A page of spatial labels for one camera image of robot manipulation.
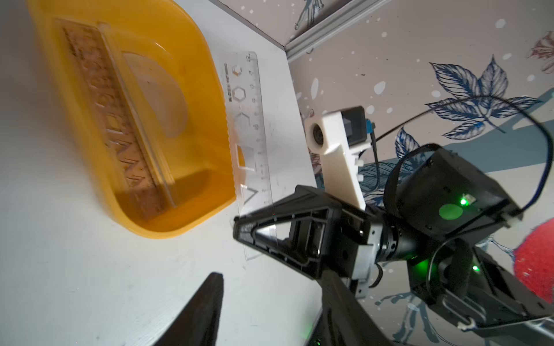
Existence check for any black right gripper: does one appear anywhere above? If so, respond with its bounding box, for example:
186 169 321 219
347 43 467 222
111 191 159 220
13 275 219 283
233 185 385 298

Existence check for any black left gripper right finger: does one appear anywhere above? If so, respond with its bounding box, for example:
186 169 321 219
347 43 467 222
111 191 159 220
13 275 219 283
317 270 392 345

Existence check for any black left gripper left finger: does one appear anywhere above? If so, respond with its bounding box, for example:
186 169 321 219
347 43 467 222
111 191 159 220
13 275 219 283
154 272 224 346

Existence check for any yellow plastic storage box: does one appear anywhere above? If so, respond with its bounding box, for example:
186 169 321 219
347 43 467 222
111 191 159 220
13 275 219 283
27 1 235 239

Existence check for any clear short stencil ruler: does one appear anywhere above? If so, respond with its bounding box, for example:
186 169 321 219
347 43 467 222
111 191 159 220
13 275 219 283
222 51 273 216

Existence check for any pink long stencil ruler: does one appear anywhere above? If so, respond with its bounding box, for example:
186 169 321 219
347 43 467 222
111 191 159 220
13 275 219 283
59 20 167 219

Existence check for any clear long stencil ruler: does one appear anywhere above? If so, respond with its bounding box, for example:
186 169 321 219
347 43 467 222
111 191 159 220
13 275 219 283
98 22 178 208

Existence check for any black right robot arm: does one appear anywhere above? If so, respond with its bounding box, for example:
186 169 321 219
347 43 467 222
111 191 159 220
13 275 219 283
233 144 553 345

